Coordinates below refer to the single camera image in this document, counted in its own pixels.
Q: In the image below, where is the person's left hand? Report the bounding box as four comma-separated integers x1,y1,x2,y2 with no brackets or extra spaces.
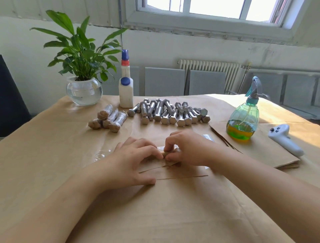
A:
85,137,165,193

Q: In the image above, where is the person's right hand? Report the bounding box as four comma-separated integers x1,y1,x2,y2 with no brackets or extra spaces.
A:
163,130,228,168

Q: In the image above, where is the clear cling film sheet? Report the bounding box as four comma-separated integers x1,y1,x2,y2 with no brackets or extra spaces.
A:
95,145,166,162

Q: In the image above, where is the pile of steel bolts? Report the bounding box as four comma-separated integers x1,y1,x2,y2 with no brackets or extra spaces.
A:
127,98,211,128

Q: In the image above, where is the green spray bottle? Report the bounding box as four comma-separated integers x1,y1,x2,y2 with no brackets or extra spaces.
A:
226,76,271,142

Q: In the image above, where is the stack of brown paper sheets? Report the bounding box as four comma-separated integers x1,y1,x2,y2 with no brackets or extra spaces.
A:
209,121,301,169

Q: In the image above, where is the person's right forearm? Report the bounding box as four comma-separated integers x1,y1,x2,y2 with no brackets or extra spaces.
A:
215,149,320,243

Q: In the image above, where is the person's left forearm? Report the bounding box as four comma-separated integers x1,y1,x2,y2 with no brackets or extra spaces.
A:
0,178,106,243

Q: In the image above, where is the grey chair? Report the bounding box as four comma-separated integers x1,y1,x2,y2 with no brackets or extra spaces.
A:
144,67,186,97
246,72,286,103
102,65,141,96
188,70,227,96
284,74,320,120

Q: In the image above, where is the white glue bottle blue cap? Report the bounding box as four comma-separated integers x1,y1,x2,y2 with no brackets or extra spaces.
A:
118,48,135,109

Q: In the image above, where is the white radiator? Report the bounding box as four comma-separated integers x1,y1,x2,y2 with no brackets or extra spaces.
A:
178,59,242,95

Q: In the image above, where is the round glass vase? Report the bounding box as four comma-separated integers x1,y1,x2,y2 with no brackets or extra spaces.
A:
66,76,103,107

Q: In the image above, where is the large brown paper table cover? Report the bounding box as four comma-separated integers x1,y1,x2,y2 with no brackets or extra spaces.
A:
0,93,320,243

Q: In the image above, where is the white handheld controller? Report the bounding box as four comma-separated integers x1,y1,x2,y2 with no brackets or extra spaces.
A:
267,124,305,157

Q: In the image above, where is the green leafy plant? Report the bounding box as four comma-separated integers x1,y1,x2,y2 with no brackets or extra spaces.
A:
30,10,129,82

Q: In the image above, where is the black trash bin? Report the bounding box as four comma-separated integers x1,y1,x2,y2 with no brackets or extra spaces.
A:
0,54,32,138

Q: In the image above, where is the white framed window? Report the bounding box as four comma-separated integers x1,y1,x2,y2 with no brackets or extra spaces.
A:
122,0,311,43

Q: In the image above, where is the white vertical blind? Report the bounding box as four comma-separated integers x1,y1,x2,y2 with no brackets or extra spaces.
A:
0,0,126,27

